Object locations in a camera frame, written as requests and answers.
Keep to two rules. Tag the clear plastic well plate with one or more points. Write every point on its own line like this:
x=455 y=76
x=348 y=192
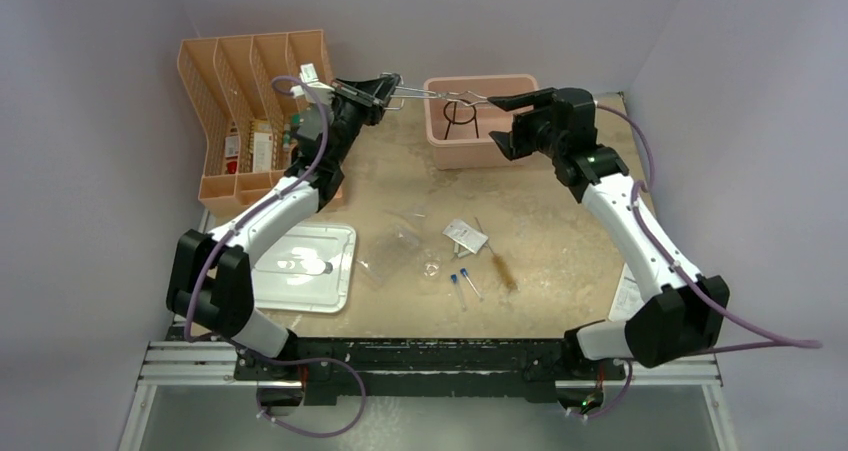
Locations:
x=383 y=257

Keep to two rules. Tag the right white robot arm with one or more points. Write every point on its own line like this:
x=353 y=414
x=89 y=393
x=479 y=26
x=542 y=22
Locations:
x=682 y=313

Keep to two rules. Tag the black wire tripod stand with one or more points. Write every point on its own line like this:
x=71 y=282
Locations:
x=461 y=121

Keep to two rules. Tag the test tube blue cap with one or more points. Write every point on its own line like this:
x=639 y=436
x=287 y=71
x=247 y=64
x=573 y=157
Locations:
x=464 y=272
x=458 y=291

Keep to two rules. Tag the brown test tube brush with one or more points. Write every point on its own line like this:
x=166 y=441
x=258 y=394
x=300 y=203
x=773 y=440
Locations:
x=502 y=268

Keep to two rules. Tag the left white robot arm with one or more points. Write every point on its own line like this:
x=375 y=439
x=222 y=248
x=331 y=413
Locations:
x=211 y=278

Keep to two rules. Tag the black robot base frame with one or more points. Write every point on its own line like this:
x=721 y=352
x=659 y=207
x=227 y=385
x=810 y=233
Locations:
x=538 y=370

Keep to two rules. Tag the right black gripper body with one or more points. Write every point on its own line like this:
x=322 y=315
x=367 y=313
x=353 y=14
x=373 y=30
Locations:
x=533 y=131

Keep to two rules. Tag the colourful items in organizer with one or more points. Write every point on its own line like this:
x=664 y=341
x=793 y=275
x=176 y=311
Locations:
x=290 y=130

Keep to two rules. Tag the white red box in organizer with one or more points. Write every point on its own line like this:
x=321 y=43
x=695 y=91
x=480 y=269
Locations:
x=260 y=155

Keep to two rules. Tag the small clear glass dish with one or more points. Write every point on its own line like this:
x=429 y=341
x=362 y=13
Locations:
x=431 y=266

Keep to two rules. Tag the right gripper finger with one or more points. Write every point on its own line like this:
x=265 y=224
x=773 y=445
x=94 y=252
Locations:
x=514 y=146
x=536 y=98

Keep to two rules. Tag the metal crucible tongs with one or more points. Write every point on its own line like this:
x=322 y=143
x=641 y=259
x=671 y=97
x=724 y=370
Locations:
x=402 y=94

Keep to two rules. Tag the aluminium rail frame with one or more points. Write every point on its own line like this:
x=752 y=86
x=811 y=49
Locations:
x=567 y=269

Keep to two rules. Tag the white instruction sheet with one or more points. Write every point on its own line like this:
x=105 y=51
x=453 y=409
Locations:
x=627 y=299

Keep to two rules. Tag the peach slotted file organizer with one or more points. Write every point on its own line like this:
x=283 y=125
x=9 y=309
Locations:
x=229 y=83

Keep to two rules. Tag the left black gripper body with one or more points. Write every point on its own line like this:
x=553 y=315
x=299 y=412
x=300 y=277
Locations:
x=350 y=117

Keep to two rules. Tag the pink plastic bin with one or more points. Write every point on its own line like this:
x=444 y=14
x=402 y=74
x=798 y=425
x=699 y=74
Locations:
x=473 y=153

